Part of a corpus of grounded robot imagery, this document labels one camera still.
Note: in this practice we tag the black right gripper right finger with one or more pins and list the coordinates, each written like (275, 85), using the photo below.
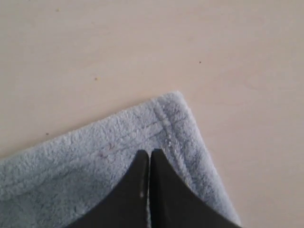
(173, 204)

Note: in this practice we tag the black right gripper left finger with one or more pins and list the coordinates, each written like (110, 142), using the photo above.
(126, 205)

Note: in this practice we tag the light blue towel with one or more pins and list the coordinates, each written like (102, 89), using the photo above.
(55, 182)

